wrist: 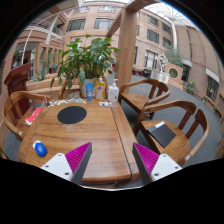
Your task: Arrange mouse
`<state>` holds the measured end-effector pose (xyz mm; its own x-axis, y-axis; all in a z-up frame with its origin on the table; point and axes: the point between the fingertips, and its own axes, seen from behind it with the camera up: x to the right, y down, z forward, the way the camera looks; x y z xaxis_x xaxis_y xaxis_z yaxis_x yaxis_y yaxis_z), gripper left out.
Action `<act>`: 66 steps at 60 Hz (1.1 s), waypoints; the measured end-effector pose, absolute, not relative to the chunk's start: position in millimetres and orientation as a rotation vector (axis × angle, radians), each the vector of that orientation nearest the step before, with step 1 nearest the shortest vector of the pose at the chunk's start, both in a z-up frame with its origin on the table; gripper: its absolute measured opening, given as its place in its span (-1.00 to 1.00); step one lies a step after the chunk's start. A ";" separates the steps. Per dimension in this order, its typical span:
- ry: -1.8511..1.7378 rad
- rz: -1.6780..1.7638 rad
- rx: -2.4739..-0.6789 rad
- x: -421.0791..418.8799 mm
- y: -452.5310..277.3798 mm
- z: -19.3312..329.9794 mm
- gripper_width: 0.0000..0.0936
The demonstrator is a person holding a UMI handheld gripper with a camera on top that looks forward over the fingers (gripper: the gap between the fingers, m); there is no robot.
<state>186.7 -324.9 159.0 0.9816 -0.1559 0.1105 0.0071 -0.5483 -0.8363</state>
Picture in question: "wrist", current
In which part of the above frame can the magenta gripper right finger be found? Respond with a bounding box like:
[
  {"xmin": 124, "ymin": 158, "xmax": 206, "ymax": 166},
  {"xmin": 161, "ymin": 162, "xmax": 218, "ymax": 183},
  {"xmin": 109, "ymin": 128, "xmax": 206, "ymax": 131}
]
[{"xmin": 132, "ymin": 142, "xmax": 183, "ymax": 186}]

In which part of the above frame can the white pump bottle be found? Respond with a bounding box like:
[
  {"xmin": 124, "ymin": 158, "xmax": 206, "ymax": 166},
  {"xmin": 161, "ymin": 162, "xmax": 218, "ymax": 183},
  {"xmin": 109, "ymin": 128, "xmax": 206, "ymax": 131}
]
[{"xmin": 108, "ymin": 80, "xmax": 119, "ymax": 102}]

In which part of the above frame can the wooden chair near right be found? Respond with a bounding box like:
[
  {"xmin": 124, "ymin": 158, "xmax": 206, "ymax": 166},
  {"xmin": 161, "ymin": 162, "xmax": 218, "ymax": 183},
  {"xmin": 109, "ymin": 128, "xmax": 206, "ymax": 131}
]
[{"xmin": 133, "ymin": 100, "xmax": 209, "ymax": 166}]

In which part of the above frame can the wooden chair left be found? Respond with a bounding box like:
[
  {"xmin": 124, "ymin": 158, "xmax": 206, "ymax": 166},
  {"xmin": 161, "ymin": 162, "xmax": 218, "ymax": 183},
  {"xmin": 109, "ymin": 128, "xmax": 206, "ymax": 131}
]
[{"xmin": 2, "ymin": 91, "xmax": 50, "ymax": 141}]

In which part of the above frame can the wooden pillar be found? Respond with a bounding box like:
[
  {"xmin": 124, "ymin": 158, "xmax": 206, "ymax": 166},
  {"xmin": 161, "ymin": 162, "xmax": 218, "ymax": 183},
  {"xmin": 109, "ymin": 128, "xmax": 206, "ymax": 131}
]
[{"xmin": 106, "ymin": 0, "xmax": 156, "ymax": 87}]

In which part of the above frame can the blue tube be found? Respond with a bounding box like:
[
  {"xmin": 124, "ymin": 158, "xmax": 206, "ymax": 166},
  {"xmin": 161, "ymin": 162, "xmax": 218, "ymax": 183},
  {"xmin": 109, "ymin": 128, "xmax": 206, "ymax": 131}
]
[{"xmin": 85, "ymin": 83, "xmax": 93, "ymax": 102}]

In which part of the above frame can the yellow bottle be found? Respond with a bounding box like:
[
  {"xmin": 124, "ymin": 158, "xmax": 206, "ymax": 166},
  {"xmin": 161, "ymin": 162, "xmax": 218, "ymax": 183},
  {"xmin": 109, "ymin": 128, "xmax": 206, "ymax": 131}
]
[{"xmin": 95, "ymin": 76, "xmax": 105, "ymax": 100}]

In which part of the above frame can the round black mouse pad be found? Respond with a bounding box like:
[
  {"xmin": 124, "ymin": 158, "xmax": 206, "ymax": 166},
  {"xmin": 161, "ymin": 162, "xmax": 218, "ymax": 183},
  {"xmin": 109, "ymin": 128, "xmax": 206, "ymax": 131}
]
[{"xmin": 57, "ymin": 106, "xmax": 87, "ymax": 124}]

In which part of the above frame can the potted green plant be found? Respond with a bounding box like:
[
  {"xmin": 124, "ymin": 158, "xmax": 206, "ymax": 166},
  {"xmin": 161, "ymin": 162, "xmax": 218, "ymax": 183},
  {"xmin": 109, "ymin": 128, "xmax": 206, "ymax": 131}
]
[{"xmin": 57, "ymin": 38, "xmax": 120, "ymax": 99}]

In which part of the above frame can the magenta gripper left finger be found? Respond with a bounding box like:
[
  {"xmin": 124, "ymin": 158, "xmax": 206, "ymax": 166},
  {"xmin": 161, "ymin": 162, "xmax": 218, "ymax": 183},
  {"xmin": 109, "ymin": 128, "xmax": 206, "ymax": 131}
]
[{"xmin": 40, "ymin": 141, "xmax": 93, "ymax": 186}]

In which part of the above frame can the wooden chair far right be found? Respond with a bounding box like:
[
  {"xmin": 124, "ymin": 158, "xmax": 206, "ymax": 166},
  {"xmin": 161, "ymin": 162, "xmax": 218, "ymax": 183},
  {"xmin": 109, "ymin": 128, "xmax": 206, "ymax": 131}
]
[{"xmin": 118, "ymin": 79, "xmax": 171, "ymax": 113}]

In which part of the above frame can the red white package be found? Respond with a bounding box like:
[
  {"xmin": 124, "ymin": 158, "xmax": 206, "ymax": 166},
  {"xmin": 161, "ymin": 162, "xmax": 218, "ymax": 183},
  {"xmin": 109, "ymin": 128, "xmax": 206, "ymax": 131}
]
[{"xmin": 25, "ymin": 107, "xmax": 43, "ymax": 126}]

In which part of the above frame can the black notebook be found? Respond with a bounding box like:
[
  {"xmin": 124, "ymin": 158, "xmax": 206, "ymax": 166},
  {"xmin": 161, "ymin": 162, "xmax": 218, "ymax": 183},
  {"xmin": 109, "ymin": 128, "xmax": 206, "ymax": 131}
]
[{"xmin": 147, "ymin": 121, "xmax": 176, "ymax": 148}]

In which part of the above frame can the wooden chair behind table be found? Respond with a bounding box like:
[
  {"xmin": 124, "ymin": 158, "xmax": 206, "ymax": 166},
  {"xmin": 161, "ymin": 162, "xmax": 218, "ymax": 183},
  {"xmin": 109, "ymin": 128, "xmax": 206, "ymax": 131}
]
[{"xmin": 58, "ymin": 78, "xmax": 80, "ymax": 100}]

